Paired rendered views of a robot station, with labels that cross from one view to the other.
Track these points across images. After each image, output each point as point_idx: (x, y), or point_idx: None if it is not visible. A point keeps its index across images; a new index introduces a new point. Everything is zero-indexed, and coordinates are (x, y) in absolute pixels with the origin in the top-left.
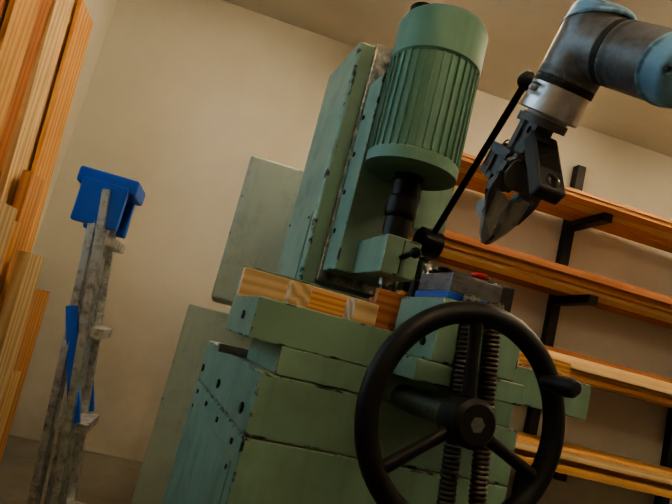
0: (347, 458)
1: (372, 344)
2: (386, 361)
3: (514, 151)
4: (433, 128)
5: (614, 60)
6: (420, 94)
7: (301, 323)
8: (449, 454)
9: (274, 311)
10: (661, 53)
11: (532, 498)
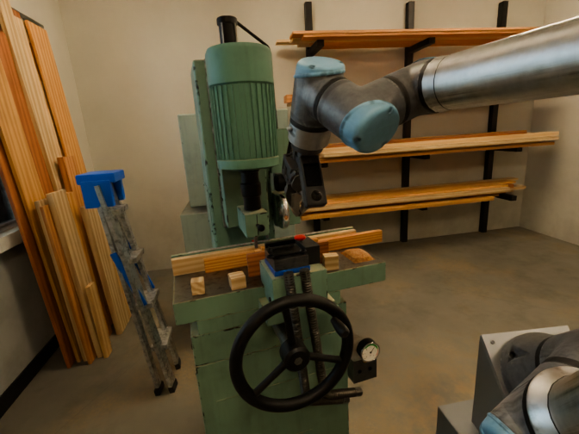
0: (254, 353)
1: (247, 299)
2: (236, 355)
3: (295, 164)
4: (248, 143)
5: (326, 123)
6: (232, 121)
7: (202, 306)
8: None
9: (184, 307)
10: (351, 128)
11: (341, 373)
